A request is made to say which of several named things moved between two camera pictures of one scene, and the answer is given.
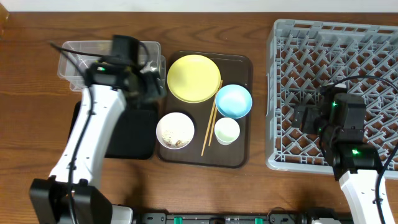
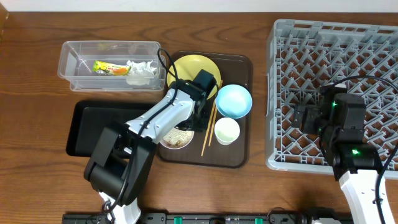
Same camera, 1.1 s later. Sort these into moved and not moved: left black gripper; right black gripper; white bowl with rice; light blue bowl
Moved: left black gripper
Not moved: white bowl with rice; right black gripper; light blue bowl
